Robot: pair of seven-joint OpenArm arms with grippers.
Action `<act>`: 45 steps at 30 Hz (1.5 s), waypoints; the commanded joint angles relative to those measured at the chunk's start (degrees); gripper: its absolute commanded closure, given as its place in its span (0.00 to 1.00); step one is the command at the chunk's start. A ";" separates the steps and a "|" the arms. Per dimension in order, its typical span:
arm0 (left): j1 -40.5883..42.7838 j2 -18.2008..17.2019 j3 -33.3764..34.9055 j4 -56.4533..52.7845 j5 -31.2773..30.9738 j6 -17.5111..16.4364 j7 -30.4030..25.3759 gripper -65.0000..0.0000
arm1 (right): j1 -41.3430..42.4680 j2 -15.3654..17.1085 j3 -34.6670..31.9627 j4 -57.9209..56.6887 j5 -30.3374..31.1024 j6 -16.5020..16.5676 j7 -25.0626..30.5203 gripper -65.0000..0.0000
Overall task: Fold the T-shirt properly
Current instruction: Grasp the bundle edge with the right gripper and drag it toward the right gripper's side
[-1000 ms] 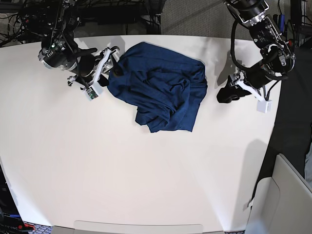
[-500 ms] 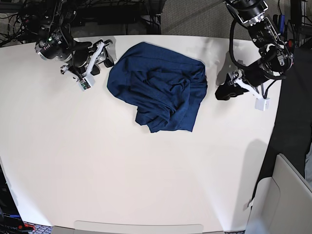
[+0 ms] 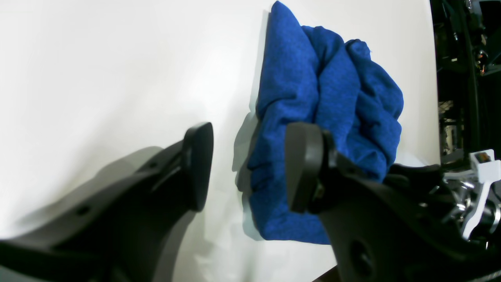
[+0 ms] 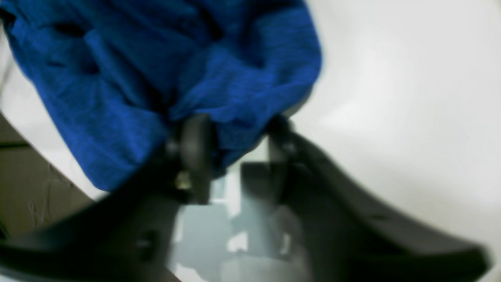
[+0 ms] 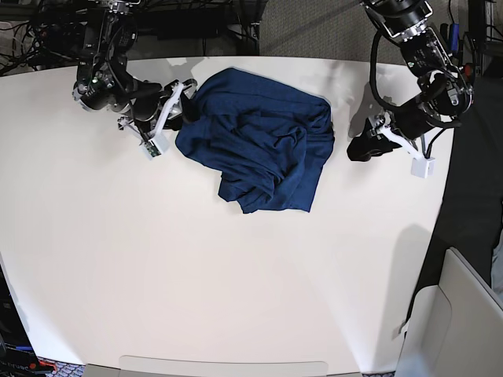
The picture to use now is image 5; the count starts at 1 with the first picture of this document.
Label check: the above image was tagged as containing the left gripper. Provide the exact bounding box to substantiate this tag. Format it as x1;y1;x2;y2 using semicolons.
347;96;435;161

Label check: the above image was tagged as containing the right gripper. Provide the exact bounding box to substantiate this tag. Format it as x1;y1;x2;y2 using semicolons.
129;80;200;134

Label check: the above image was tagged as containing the blue long-sleeve T-shirt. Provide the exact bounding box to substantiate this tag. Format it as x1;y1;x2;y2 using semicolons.
175;68;335;214

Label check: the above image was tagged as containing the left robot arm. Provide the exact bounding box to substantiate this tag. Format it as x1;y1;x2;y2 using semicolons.
347;1;473;162

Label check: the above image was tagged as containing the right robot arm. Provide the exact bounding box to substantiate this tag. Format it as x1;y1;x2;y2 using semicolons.
72;1;200;138

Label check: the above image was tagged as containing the red and black clamp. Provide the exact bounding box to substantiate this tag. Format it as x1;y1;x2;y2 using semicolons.
461;63;476;104

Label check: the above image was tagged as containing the black and blue clamp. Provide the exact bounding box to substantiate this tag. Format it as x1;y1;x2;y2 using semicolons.
420;23;464;68

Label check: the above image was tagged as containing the white plastic bin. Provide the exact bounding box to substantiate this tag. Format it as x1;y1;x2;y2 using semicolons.
395;248;502;376

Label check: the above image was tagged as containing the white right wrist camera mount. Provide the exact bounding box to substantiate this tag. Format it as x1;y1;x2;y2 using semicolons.
118;79;197;159

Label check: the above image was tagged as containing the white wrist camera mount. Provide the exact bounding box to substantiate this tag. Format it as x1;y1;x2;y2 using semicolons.
118;79;197;159
367;112;435;178

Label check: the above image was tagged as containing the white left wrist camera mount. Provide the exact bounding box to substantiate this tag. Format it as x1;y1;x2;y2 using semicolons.
367;112;435;178

